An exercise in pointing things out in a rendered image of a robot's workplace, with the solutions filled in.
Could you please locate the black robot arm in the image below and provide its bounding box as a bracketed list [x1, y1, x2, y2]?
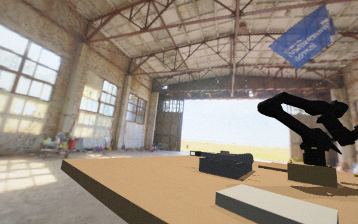
[257, 92, 358, 167]

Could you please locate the white flat rectangular block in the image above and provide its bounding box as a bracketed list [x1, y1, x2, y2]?
[215, 184, 339, 224]

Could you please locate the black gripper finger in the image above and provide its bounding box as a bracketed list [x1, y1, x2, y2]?
[329, 142, 342, 155]

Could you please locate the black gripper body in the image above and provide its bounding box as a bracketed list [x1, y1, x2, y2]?
[326, 123, 358, 142]

